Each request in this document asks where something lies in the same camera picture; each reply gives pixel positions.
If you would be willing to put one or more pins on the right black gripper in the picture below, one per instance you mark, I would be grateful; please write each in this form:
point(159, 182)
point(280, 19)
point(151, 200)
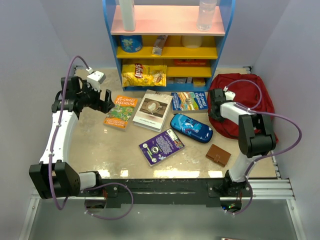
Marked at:
point(220, 119)

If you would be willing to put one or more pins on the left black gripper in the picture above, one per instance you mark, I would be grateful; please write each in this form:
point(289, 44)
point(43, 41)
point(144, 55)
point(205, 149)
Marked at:
point(103, 106)

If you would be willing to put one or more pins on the red backpack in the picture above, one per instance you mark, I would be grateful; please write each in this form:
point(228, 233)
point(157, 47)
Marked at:
point(249, 90)

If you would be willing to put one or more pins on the brown leather wallet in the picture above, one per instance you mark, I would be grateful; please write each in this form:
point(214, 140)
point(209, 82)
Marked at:
point(218, 155)

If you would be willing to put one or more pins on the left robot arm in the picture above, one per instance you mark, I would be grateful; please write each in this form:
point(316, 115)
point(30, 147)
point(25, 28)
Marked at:
point(53, 174)

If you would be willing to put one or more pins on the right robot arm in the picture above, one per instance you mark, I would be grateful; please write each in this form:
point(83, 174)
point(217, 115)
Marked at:
point(256, 138)

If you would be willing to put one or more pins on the yellow Lays chips bag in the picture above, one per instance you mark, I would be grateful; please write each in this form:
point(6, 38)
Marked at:
point(143, 75)

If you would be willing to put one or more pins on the orange Treehouse book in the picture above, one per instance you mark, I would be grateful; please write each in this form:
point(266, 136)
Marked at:
point(118, 117)

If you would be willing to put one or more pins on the yellow small box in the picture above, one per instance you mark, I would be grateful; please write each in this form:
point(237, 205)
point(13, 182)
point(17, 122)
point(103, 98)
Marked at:
point(199, 82)

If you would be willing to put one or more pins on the blue Treehouse book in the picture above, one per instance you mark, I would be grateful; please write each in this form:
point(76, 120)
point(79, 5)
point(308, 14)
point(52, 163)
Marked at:
point(189, 102)

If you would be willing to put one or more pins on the blue pencil case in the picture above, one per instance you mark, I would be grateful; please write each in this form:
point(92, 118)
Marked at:
point(191, 128)

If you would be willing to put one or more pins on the white coffee cover book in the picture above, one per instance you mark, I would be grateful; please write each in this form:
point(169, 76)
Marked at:
point(153, 110)

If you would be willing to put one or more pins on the white small carton boxes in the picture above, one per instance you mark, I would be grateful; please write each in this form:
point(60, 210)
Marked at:
point(179, 80)

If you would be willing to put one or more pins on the red flat snack box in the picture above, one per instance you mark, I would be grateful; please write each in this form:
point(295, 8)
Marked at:
point(190, 62)

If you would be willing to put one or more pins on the cream white jar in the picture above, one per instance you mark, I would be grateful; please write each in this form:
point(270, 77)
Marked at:
point(192, 41)

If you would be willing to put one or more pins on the blue snack canister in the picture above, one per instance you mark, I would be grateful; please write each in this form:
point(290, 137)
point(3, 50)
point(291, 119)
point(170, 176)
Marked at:
point(131, 43)

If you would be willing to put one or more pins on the purple book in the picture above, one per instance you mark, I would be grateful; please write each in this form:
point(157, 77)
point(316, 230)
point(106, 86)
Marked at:
point(160, 147)

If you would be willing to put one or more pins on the blue shelf unit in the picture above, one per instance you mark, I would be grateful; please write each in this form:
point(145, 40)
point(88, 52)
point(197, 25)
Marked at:
point(173, 21)

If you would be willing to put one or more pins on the clear plastic water bottle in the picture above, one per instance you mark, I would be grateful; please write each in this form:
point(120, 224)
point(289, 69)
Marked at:
point(206, 13)

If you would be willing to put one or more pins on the brown wrapped snack bar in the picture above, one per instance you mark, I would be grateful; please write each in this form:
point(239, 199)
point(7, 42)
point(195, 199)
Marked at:
point(159, 45)

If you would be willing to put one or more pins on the white tall bottle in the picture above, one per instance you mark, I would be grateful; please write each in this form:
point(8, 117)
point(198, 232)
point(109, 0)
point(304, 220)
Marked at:
point(127, 8)

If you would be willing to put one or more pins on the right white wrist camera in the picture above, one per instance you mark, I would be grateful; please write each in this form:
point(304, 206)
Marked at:
point(229, 95)

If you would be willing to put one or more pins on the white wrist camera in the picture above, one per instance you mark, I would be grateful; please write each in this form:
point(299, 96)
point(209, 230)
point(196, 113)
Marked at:
point(229, 95)
point(95, 79)

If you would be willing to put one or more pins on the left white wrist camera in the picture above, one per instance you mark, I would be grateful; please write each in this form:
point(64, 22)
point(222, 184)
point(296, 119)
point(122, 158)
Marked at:
point(95, 79)

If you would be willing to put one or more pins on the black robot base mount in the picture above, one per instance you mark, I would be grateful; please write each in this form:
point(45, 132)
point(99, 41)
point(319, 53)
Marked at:
point(209, 192)

